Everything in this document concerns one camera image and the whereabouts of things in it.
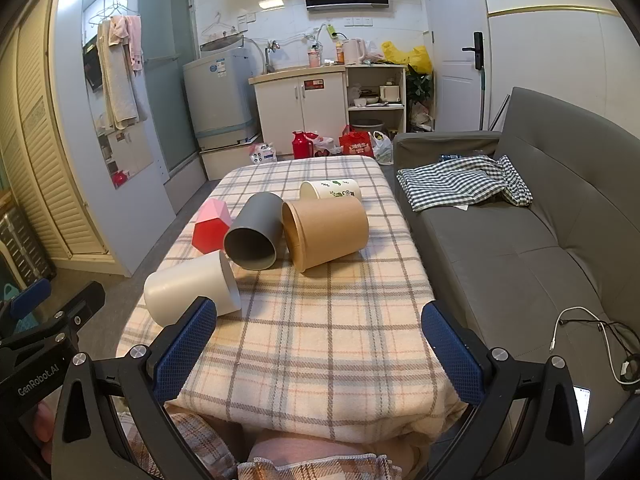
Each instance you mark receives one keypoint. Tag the green checked cloth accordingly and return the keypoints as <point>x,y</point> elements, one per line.
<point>450,182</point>

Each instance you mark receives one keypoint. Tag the red gift bag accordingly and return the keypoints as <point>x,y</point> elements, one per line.
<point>356,146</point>

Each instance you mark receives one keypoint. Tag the white plastic cup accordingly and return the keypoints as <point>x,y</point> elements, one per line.
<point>182,285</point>

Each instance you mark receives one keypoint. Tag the frosted glass sliding door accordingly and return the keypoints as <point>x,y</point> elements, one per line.
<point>165,60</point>

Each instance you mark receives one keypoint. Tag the wall mirror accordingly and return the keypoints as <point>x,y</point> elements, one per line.
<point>130,150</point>

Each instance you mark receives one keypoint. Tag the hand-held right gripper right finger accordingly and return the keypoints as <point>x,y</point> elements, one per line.
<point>452,355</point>

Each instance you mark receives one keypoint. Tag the orange bottle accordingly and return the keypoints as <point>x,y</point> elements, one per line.
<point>313,57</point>

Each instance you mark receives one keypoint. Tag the grey plastic cup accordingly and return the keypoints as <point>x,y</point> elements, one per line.
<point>256,220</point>

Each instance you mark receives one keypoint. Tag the cream louvered closet door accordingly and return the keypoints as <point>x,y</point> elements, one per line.
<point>40,135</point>

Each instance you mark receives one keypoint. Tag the grey bucket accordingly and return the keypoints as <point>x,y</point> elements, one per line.
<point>366,124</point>

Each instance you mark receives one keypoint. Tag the dark suitcase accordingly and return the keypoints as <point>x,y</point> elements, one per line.
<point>20,240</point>

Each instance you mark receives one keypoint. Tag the white open shelf unit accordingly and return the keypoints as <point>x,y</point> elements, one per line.
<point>375,68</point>

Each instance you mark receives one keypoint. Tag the yellow plastic bag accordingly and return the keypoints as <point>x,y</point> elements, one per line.
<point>419,57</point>

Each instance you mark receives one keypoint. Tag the red thermos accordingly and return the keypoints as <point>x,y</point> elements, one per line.
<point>301,146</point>

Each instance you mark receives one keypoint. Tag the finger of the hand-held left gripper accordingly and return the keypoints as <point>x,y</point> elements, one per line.
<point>82,305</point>
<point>30,296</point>

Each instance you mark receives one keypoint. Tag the chrome faucet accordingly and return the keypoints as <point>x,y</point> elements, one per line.
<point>271,50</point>

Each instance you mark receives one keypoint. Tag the white door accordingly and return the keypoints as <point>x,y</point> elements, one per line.
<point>452,20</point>

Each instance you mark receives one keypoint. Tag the person's left hand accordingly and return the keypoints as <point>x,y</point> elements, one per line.
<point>44,427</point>

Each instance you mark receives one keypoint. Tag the red pink house box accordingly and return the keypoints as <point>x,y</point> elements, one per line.
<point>207,236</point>

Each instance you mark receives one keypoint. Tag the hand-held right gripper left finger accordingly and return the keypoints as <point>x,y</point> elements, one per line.
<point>184,347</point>

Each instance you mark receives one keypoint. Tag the white electric kettle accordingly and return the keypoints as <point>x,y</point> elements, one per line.
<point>352,52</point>

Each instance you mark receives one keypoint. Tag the brown paper cup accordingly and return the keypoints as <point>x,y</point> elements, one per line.
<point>330,232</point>

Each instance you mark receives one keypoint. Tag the beige towel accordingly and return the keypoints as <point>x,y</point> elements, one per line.
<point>117,90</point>

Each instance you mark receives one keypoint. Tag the grey sofa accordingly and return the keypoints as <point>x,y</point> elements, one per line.
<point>500,260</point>

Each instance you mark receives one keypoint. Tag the white printed packet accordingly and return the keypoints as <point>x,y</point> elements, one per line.
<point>262,153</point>

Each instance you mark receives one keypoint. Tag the white plastic bag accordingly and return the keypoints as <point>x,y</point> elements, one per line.
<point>382,149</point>

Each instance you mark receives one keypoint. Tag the white sink cabinet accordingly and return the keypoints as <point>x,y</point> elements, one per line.
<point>300,115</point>

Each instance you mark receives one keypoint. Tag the person's plaid clothing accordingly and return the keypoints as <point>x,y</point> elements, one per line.
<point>165,440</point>

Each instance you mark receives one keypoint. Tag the plaid blanket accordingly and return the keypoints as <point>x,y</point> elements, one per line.
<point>315,325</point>

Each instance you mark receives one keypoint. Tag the white washing machine stand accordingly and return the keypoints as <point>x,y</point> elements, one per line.
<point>225,160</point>

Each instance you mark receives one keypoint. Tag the green potted plant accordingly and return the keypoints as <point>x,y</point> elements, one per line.
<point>417,87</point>

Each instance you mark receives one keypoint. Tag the grey washing machine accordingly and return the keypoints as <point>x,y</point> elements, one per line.
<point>220,100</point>

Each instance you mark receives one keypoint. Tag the pink towel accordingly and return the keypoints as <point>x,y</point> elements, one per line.
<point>134,40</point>

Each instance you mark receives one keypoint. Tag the white paper cup green print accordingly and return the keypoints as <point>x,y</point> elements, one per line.
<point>330,188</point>

